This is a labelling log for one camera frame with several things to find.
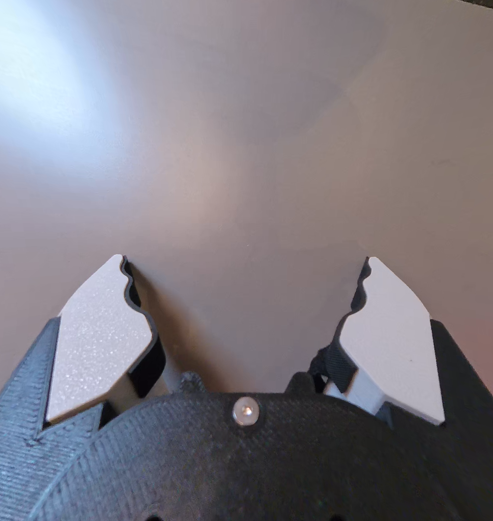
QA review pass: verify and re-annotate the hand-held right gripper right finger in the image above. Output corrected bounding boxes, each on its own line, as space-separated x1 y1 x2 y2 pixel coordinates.
308 256 446 426

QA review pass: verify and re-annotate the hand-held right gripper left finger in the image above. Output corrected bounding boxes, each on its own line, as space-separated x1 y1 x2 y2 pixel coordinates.
45 254 168 424

